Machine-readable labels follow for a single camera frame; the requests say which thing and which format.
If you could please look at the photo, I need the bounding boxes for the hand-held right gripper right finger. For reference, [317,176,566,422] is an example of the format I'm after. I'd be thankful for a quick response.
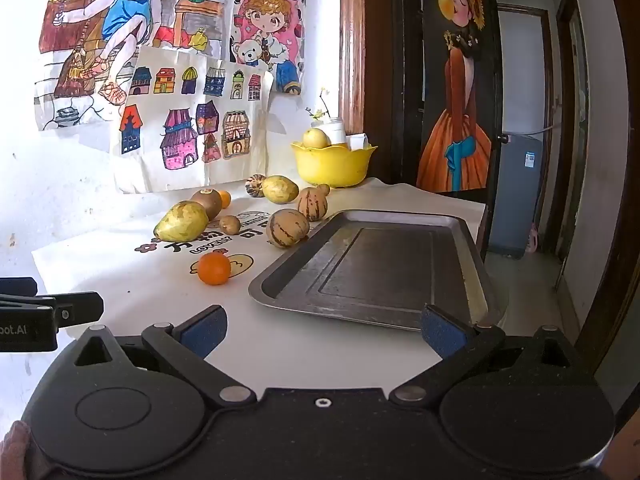
[389,304,583,408]

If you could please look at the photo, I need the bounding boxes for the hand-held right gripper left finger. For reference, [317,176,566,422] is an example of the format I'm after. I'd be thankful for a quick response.
[70,304,258,408]

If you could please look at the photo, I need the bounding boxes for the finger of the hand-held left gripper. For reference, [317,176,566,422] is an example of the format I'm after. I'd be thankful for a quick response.
[0,277,38,297]
[0,291,104,331]

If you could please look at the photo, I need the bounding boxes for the metal baking tray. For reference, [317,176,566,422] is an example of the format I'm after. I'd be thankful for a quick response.
[248,210,501,332]

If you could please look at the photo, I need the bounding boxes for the large yellow-green mango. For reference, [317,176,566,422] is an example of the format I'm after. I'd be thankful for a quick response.
[153,200,209,243]

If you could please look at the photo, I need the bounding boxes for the brown kiwi with sticker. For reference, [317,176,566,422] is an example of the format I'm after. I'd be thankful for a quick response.
[190,188,223,222]

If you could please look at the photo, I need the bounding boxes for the tan striped pepino melon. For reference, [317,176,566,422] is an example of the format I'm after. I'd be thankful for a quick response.
[297,187,328,222]
[266,208,310,248]

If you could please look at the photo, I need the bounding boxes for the small yellow-green mango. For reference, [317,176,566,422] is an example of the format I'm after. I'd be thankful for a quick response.
[261,175,300,205]

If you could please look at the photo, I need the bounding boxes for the white printed tablecloth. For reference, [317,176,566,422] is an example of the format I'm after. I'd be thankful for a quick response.
[31,177,488,401]

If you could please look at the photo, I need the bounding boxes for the grey appliance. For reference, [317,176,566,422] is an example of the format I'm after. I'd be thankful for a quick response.
[487,132,544,258]

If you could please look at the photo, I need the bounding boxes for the yellow plastic bowl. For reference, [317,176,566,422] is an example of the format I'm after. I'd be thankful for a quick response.
[291,141,378,188]

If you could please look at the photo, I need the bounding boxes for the coloured houses drawing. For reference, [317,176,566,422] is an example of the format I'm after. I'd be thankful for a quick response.
[112,45,275,195]

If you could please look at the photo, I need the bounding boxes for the pale yellow pear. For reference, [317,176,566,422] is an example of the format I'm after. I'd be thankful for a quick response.
[302,128,331,150]

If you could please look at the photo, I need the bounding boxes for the painting of figure in orange dress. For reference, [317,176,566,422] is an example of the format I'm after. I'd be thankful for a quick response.
[416,0,493,193]

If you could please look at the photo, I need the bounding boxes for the yellow flower twig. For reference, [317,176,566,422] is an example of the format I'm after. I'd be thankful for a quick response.
[305,87,333,122]

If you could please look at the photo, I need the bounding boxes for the drawing of child with fan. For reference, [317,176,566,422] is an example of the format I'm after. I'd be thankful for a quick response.
[34,0,236,133]

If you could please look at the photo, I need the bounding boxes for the cartoon child with bear drawing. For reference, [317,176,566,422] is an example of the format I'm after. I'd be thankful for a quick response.
[229,0,307,97]

